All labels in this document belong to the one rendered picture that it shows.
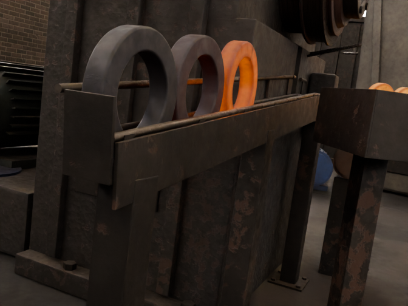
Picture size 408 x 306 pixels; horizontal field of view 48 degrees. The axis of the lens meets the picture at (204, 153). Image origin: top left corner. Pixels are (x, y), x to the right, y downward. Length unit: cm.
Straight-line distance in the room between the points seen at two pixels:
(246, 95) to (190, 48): 31
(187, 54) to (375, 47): 374
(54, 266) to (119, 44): 108
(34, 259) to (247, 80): 94
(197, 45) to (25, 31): 816
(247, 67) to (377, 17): 349
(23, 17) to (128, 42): 826
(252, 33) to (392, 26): 326
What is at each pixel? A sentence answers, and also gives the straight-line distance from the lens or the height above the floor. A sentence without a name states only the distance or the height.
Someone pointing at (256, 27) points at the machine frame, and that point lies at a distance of 125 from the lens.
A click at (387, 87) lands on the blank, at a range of 207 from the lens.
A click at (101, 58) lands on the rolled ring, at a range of 58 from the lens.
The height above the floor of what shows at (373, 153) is 59.
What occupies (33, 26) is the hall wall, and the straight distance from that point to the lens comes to 901.
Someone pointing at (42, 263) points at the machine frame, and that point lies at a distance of 160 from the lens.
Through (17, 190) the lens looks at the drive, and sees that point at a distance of 176.
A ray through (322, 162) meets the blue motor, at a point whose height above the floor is 25.
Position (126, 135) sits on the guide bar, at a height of 61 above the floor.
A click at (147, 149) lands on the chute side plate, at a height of 59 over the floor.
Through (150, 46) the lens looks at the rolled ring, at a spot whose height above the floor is 72.
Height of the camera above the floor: 67
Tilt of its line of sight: 8 degrees down
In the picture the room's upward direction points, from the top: 7 degrees clockwise
